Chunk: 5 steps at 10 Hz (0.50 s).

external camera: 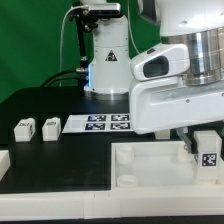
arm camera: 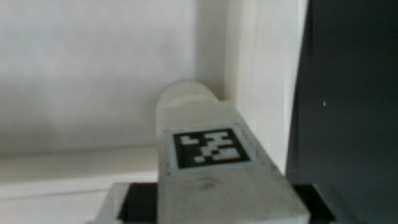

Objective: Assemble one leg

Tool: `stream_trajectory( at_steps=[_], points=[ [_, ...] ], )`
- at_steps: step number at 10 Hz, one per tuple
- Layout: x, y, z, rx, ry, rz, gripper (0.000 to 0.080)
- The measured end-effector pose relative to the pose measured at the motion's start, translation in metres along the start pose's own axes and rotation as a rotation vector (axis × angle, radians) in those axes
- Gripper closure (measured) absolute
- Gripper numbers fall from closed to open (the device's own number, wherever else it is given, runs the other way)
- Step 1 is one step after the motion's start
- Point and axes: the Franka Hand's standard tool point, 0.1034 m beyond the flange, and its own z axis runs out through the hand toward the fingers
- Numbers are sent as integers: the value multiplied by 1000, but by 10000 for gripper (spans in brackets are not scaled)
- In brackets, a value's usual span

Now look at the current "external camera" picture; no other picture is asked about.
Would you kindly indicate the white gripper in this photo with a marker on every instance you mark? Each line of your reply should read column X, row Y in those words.
column 167, row 104

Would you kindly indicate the white square table top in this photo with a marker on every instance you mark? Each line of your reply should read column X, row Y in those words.
column 156, row 165

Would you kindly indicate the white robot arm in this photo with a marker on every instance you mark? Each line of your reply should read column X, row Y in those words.
column 198, row 24

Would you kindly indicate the white sheet with tags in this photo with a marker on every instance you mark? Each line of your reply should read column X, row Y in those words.
column 96, row 123

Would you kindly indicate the white left fence piece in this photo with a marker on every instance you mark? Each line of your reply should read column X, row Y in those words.
column 4, row 162

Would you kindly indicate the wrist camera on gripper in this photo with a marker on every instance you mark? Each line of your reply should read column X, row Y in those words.
column 162, row 60

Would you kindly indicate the white front fence rail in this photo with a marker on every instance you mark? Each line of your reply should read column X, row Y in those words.
column 118, row 203

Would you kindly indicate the black camera on mount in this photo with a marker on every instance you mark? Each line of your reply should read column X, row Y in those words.
column 104, row 10

